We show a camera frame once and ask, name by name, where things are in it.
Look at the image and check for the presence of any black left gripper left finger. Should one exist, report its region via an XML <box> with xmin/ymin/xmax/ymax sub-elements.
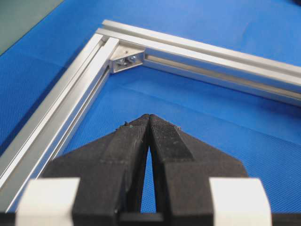
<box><xmin>42</xmin><ymin>114</ymin><xmax>150</xmax><ymax>226</ymax></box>

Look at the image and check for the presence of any aluminium extrusion frame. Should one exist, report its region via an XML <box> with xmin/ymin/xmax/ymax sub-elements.
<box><xmin>0</xmin><ymin>20</ymin><xmax>301</xmax><ymax>212</ymax></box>

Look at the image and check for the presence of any blue table cloth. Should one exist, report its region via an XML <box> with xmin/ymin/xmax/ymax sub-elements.
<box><xmin>0</xmin><ymin>0</ymin><xmax>301</xmax><ymax>212</ymax></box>

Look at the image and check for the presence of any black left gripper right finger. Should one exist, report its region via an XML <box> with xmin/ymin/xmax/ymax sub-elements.
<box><xmin>149</xmin><ymin>114</ymin><xmax>248</xmax><ymax>226</ymax></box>

